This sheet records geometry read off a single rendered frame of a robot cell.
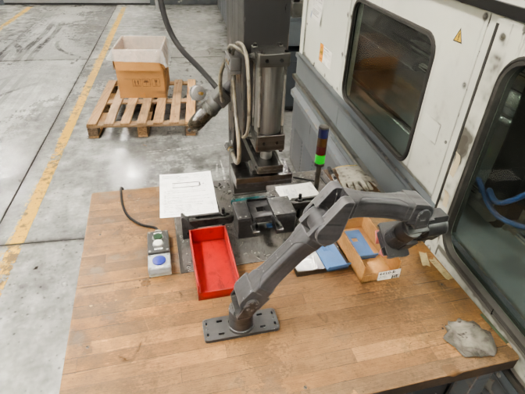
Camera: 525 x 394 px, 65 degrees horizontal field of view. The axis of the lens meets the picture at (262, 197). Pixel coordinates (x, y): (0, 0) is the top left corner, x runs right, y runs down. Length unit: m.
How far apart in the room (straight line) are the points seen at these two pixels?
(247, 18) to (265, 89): 0.19
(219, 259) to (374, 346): 0.52
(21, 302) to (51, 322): 0.25
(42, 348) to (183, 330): 1.36
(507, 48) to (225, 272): 0.97
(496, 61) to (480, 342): 0.73
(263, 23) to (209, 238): 0.68
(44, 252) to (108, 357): 1.87
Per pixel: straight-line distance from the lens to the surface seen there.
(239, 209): 1.39
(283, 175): 1.29
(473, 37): 1.45
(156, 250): 1.34
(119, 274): 1.34
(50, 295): 2.66
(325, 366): 1.11
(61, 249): 2.94
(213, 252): 1.35
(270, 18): 1.20
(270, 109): 1.19
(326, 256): 1.33
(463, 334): 1.26
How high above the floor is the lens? 1.82
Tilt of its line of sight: 35 degrees down
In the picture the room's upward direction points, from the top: 2 degrees clockwise
